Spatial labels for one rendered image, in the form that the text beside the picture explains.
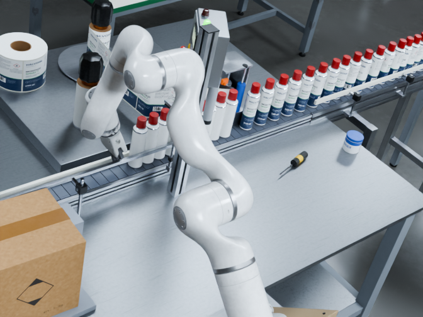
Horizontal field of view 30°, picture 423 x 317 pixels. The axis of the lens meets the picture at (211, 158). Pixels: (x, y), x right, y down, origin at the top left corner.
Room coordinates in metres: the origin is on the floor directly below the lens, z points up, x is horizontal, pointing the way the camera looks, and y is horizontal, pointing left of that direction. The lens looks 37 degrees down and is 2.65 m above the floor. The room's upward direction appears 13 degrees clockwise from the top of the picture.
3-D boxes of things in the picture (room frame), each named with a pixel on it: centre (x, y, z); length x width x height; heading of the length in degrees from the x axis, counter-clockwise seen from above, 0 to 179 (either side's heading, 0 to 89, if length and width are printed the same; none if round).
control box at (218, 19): (2.23, 0.10, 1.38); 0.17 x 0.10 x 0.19; 12
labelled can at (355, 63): (3.00, -0.50, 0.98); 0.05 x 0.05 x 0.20
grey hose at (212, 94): (2.26, 0.05, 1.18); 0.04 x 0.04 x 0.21
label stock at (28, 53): (2.54, 0.81, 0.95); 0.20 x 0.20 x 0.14
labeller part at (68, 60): (2.75, 0.55, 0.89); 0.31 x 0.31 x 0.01
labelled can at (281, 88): (2.68, -0.20, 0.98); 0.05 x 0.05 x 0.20
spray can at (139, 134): (2.18, 0.26, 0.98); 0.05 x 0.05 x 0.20
